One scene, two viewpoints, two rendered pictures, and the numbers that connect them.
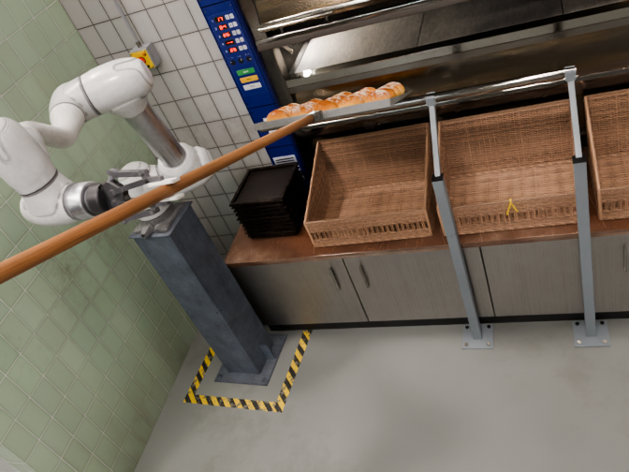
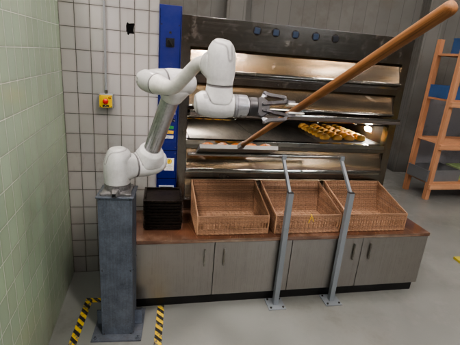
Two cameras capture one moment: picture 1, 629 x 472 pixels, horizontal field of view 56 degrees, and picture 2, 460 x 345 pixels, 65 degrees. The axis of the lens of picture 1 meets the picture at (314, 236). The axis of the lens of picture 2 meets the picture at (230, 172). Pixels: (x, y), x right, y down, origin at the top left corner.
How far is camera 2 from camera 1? 1.52 m
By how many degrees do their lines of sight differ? 42
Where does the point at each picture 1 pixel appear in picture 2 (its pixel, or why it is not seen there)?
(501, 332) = (286, 301)
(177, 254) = (128, 215)
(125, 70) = not seen: hidden behind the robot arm
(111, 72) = not seen: hidden behind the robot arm
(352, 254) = (223, 239)
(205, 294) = (130, 253)
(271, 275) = (161, 253)
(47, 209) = (226, 100)
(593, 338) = (333, 301)
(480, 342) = (278, 306)
